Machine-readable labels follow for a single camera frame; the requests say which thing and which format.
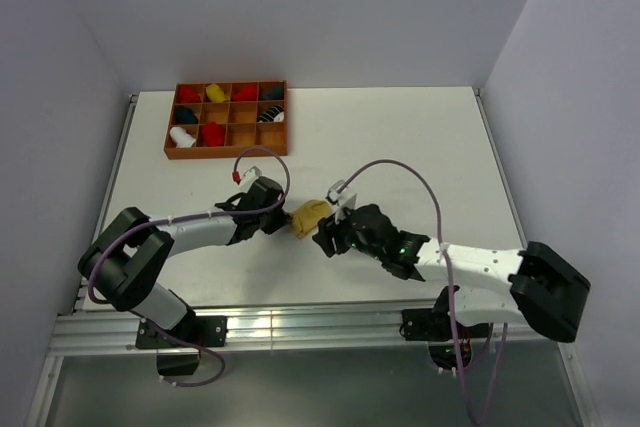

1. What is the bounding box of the yellow rolled sock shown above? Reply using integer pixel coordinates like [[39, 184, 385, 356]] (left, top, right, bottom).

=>
[[205, 83, 229, 103]]

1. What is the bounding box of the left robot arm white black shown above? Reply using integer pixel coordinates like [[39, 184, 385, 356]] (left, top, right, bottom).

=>
[[78, 176, 287, 346]]

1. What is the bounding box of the black white striped rolled sock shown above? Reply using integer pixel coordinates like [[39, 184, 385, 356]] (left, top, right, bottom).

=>
[[257, 104, 285, 123]]

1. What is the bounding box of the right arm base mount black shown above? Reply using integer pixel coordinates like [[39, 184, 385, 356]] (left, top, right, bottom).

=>
[[399, 308, 492, 371]]

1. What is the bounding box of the red rolled sock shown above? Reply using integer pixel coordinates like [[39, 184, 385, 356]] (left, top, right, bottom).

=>
[[231, 83, 258, 102], [177, 85, 201, 104]]

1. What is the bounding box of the dark teal rolled sock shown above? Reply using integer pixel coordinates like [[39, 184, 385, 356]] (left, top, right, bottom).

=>
[[259, 84, 285, 101]]

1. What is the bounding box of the red rolled sock left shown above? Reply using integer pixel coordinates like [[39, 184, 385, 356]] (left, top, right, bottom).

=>
[[177, 85, 201, 104]]

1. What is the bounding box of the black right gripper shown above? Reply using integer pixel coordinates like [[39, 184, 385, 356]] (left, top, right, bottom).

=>
[[312, 201, 385, 261]]

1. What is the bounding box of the red rolled sock middle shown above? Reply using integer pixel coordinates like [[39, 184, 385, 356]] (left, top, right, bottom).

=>
[[231, 83, 258, 102]]

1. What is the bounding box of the red santa sock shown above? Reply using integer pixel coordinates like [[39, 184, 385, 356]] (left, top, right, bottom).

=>
[[200, 122, 226, 147]]

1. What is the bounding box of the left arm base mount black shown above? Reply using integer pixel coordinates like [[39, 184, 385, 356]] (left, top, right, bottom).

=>
[[134, 316, 228, 386]]

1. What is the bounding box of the dark navy rolled sock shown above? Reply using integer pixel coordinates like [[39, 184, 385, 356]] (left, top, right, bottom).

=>
[[174, 105, 199, 125]]

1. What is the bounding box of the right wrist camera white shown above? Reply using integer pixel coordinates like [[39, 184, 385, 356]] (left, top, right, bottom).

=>
[[325, 180, 357, 223]]

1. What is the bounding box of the beige sock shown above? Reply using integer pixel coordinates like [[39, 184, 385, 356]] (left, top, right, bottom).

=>
[[290, 199, 331, 239]]

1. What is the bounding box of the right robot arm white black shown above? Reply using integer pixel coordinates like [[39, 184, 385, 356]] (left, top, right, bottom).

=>
[[312, 204, 591, 343]]

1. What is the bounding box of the wooden compartment tray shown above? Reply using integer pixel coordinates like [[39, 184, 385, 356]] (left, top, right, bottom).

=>
[[164, 80, 288, 160]]

